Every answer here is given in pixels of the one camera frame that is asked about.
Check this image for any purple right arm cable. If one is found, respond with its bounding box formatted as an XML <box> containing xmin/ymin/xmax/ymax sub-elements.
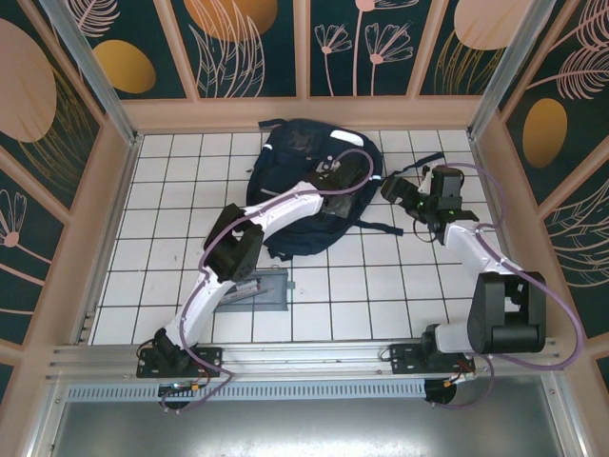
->
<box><xmin>430</xmin><ymin>162</ymin><xmax>587</xmax><ymax>411</ymax></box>

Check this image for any grey metal sheet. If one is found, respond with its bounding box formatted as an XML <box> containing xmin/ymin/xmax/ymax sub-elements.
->
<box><xmin>47</xmin><ymin>398</ymin><xmax>568</xmax><ymax>457</ymax></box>

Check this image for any aluminium corner post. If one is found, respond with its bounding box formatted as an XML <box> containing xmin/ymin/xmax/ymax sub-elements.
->
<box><xmin>466</xmin><ymin>0</ymin><xmax>572</xmax><ymax>140</ymax></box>
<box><xmin>40</xmin><ymin>0</ymin><xmax>143</xmax><ymax>147</ymax></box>

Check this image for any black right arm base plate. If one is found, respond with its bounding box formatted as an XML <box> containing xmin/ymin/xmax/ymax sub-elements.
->
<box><xmin>388</xmin><ymin>343</ymin><xmax>477</xmax><ymax>376</ymax></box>

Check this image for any grey slotted cable duct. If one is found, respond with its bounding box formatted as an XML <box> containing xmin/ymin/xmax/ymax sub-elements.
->
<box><xmin>64</xmin><ymin>379</ymin><xmax>428</xmax><ymax>402</ymax></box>

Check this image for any grey mesh pencil case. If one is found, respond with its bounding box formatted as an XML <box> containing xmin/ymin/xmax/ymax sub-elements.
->
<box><xmin>213</xmin><ymin>268</ymin><xmax>297</xmax><ymax>313</ymax></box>

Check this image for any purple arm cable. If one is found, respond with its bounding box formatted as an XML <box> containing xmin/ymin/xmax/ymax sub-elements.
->
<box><xmin>430</xmin><ymin>162</ymin><xmax>587</xmax><ymax>411</ymax></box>
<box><xmin>160</xmin><ymin>149</ymin><xmax>375</xmax><ymax>415</ymax></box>

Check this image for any red and orange wire connector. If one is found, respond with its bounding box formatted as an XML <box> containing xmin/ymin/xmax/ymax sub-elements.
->
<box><xmin>444</xmin><ymin>364</ymin><xmax>477</xmax><ymax>387</ymax></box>

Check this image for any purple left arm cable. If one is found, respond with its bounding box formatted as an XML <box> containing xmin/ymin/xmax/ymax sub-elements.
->
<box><xmin>160</xmin><ymin>149</ymin><xmax>375</xmax><ymax>415</ymax></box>

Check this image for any small green circuit board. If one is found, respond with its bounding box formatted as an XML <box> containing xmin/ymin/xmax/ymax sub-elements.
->
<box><xmin>159</xmin><ymin>382</ymin><xmax>204</xmax><ymax>396</ymax></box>

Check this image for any navy blue backpack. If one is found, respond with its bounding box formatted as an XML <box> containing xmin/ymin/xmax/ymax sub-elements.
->
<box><xmin>245</xmin><ymin>117</ymin><xmax>446</xmax><ymax>262</ymax></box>

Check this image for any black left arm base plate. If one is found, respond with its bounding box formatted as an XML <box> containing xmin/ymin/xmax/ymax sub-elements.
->
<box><xmin>136</xmin><ymin>346</ymin><xmax>225</xmax><ymax>379</ymax></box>

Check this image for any aluminium mounting rail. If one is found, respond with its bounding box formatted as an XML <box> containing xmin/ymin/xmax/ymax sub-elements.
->
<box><xmin>46</xmin><ymin>337</ymin><xmax>568</xmax><ymax>382</ymax></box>

